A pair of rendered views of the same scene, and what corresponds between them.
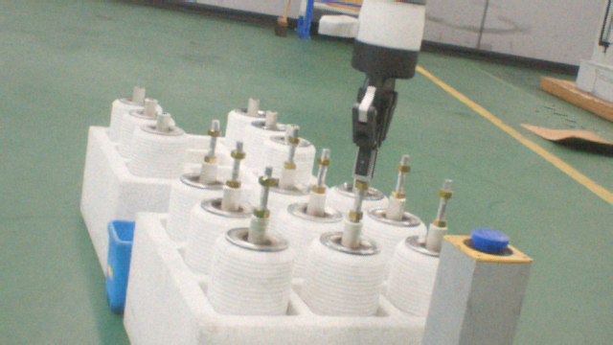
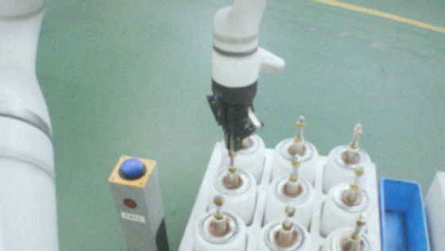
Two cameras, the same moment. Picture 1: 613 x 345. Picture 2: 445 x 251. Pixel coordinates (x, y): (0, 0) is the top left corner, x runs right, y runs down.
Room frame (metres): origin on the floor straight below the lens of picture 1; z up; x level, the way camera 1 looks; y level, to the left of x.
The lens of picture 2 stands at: (1.35, -0.55, 0.84)
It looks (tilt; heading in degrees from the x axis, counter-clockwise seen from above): 38 degrees down; 125
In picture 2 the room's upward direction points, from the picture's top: straight up
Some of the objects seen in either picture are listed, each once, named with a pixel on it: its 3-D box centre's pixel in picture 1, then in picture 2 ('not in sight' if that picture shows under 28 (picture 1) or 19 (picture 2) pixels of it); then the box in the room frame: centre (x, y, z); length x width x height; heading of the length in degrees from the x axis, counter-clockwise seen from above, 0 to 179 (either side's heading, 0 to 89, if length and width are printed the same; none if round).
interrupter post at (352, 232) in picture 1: (351, 234); (232, 176); (1.03, -0.06, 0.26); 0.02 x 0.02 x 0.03
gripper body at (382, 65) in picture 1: (380, 79); (234, 95); (1.03, -0.06, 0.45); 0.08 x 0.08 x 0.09
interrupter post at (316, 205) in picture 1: (316, 204); (292, 185); (1.14, -0.02, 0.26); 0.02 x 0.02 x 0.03
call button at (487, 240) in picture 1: (488, 241); (132, 168); (0.90, -0.20, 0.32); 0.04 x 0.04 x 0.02
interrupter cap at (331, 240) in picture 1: (350, 243); (232, 181); (1.03, -0.06, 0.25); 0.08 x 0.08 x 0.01
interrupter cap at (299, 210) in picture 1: (314, 213); (292, 189); (1.14, -0.02, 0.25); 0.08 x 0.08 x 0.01
